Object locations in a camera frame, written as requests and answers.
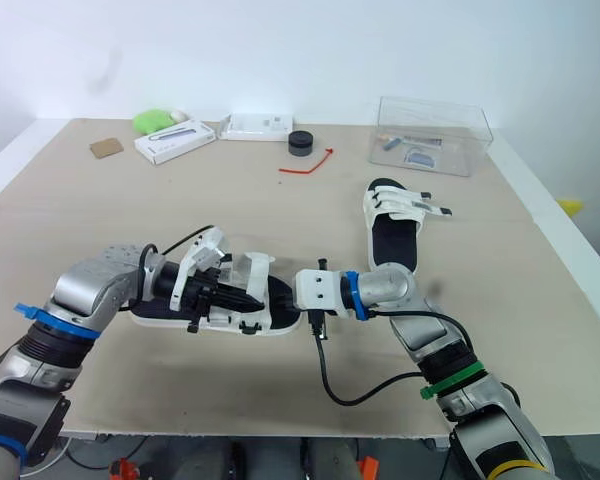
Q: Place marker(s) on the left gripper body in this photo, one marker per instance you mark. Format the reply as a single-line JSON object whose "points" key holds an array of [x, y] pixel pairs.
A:
{"points": [[200, 296]]}

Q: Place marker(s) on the white sandal with black footbed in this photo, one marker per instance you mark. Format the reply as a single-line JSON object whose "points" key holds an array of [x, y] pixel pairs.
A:
{"points": [[392, 240], [280, 320]]}

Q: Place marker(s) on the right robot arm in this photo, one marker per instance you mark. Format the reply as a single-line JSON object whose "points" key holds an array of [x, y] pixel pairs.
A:
{"points": [[420, 320]]}

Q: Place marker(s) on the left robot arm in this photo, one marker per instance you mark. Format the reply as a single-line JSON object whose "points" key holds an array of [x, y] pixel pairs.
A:
{"points": [[75, 295]]}

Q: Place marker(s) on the white box with grey print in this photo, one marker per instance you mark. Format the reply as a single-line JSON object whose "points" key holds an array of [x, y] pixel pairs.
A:
{"points": [[175, 141]]}

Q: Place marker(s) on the red plastic strip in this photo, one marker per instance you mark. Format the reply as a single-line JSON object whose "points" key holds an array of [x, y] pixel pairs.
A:
{"points": [[312, 166]]}

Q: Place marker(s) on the brown cardboard piece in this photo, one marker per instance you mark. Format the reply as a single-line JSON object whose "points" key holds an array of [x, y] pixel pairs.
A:
{"points": [[106, 148]]}

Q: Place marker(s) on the flat white box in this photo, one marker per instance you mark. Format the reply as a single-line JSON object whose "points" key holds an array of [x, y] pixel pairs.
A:
{"points": [[256, 127]]}

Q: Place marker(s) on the green plush toy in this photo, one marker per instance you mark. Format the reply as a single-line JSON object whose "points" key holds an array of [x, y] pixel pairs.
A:
{"points": [[151, 121]]}

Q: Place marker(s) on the black round container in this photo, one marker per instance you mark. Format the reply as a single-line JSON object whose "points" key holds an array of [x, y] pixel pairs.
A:
{"points": [[300, 143]]}

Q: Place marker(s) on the small blue and orange tube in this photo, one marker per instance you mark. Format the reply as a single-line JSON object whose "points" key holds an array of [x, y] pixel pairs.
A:
{"points": [[390, 144]]}

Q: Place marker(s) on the blue oval pack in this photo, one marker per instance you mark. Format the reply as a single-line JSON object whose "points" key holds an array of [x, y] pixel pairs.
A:
{"points": [[420, 159]]}

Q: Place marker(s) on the clear plastic box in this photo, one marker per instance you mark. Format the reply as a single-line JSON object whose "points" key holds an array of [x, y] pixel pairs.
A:
{"points": [[430, 135]]}

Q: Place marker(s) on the yellow object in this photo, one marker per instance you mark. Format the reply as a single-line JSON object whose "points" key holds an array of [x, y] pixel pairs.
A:
{"points": [[571, 206]]}

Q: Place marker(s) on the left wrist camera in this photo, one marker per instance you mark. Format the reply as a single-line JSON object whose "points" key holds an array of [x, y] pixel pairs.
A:
{"points": [[200, 252]]}

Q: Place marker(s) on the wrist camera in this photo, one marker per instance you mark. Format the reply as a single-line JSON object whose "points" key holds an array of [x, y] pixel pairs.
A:
{"points": [[200, 252], [316, 291]]}

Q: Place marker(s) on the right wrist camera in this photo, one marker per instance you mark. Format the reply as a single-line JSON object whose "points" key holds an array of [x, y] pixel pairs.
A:
{"points": [[316, 291]]}

